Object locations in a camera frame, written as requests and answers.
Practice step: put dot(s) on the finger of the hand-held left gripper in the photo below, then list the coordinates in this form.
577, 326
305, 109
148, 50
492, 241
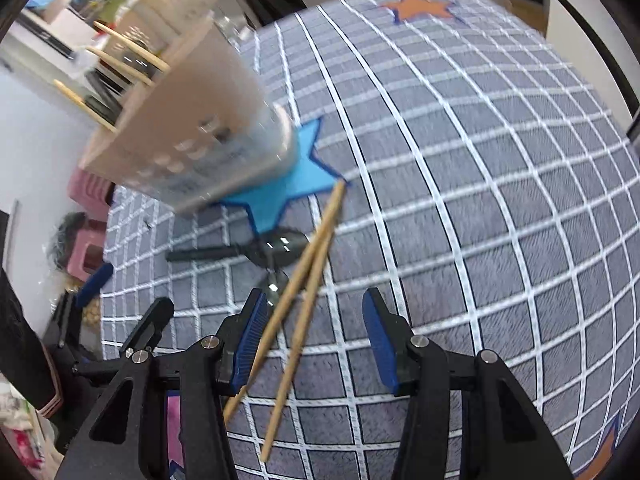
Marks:
152, 325
95, 285

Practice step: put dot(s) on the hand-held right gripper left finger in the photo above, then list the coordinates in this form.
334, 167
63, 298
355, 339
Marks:
252, 335

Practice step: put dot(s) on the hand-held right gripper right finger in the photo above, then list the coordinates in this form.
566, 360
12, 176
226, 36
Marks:
382, 345

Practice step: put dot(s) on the beige plastic utensil holder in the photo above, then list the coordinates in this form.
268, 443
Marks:
200, 110

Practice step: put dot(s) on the dark cloth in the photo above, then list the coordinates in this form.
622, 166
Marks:
20, 340

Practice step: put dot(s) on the black plastic bag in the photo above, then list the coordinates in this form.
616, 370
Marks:
67, 235

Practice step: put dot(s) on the cardboard box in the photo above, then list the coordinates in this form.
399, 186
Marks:
530, 12

